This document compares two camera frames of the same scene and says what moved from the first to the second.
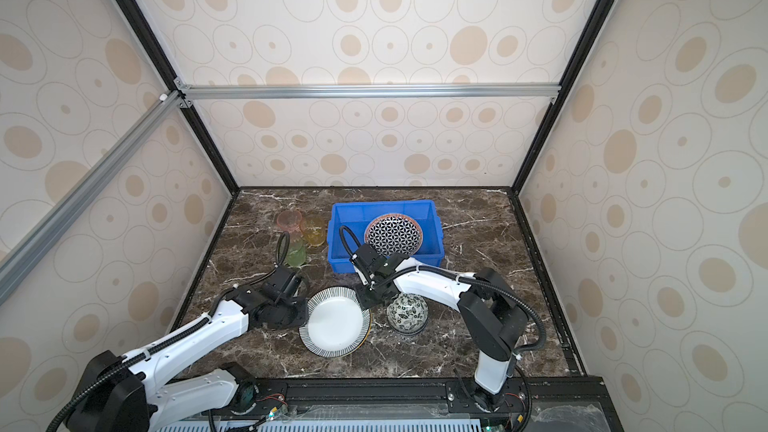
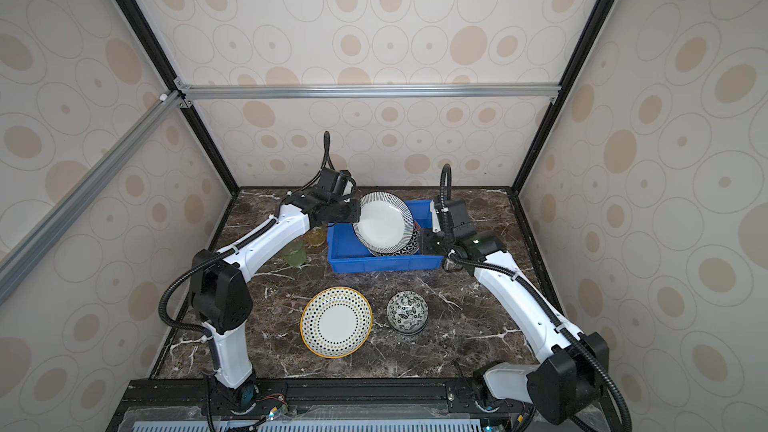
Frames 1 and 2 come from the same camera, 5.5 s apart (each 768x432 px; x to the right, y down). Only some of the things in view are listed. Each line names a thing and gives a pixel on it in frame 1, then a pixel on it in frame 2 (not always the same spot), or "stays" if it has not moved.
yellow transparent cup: [314, 229] stays
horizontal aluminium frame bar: [365, 91] stays
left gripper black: [303, 316] → [355, 216]
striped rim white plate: [336, 324] → [385, 224]
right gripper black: [364, 303] → [425, 246]
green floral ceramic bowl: [407, 313] stays
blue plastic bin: [356, 216] stays
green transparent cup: [296, 252] stays
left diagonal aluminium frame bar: [43, 235] stays
